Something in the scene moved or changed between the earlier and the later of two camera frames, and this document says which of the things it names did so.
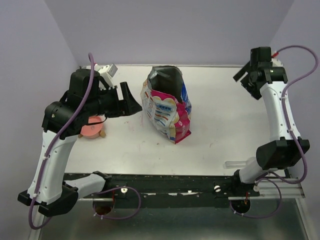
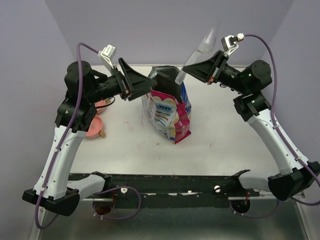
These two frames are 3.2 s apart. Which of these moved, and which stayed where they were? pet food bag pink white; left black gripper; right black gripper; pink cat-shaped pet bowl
Moved: right black gripper; left black gripper
Stayed: pink cat-shaped pet bowl; pet food bag pink white
